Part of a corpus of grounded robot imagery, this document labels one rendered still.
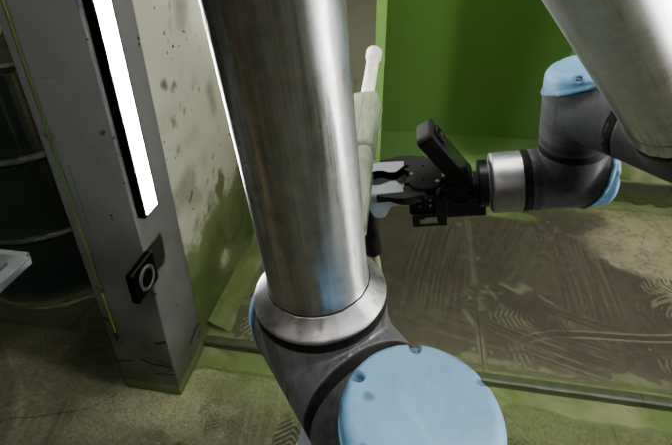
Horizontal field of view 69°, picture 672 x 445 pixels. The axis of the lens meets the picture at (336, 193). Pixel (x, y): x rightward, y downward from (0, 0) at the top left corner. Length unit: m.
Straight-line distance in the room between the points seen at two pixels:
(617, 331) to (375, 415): 1.54
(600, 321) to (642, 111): 1.50
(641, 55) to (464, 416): 0.32
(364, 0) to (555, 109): 2.02
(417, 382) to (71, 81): 0.89
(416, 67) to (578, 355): 1.07
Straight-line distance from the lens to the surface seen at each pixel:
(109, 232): 1.29
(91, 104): 1.12
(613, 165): 0.75
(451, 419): 0.48
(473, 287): 1.92
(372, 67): 0.96
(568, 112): 0.67
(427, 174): 0.74
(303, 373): 0.55
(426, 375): 0.49
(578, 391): 1.72
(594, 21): 0.39
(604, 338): 1.90
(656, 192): 2.68
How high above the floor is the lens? 1.30
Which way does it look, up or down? 32 degrees down
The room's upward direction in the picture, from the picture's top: straight up
